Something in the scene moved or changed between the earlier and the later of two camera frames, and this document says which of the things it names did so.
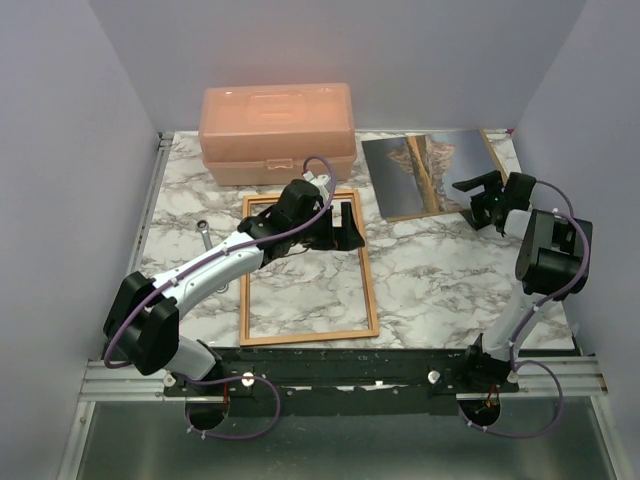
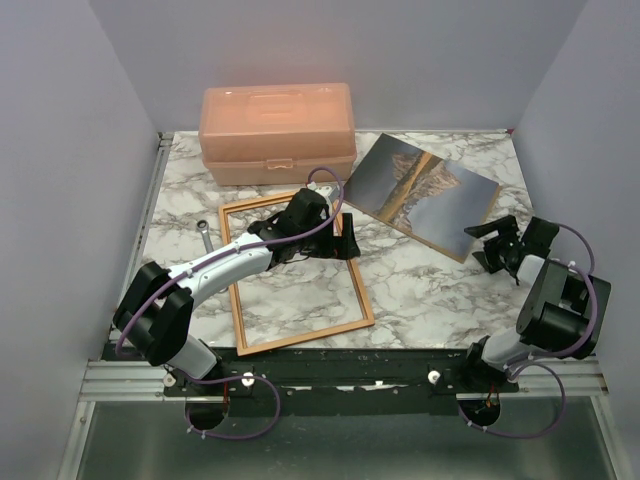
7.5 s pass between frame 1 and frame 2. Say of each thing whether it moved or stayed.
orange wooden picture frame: moved
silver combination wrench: stayed
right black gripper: moved
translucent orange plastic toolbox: stayed
